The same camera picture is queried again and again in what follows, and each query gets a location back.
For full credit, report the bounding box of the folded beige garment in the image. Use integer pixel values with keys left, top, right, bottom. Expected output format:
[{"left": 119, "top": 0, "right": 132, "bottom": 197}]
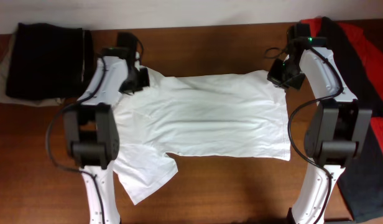
[{"left": 0, "top": 34, "right": 65, "bottom": 107}]

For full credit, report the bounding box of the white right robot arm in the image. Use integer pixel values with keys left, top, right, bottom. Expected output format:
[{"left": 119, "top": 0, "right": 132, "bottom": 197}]
[{"left": 267, "top": 37, "right": 372, "bottom": 224}]

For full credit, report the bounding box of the folded black garment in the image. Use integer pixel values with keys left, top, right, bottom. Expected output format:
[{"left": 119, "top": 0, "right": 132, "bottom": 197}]
[{"left": 6, "top": 23, "right": 95, "bottom": 100}]

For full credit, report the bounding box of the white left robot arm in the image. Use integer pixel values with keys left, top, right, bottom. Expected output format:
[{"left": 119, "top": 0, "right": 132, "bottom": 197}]
[{"left": 63, "top": 47, "right": 149, "bottom": 224}]

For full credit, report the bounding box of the red and black garment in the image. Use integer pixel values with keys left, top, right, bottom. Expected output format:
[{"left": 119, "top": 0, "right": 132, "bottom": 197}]
[{"left": 300, "top": 16, "right": 383, "bottom": 223}]

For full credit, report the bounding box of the white graphic t-shirt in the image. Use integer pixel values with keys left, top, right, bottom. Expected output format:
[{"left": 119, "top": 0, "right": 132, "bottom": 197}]
[{"left": 114, "top": 70, "right": 290, "bottom": 204}]

